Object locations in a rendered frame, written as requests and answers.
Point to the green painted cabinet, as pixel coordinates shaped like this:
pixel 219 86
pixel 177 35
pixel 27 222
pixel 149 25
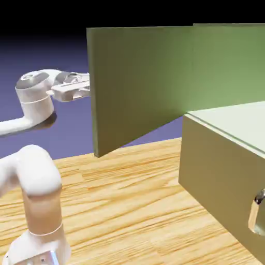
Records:
pixel 231 68

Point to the olive green cabinet front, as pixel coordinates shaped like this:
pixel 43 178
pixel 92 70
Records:
pixel 215 169

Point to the green hinged cabinet door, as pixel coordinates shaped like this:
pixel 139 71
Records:
pixel 136 87

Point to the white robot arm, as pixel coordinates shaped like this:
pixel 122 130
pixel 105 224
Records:
pixel 35 182

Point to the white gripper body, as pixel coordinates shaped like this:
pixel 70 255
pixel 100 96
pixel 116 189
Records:
pixel 68 91

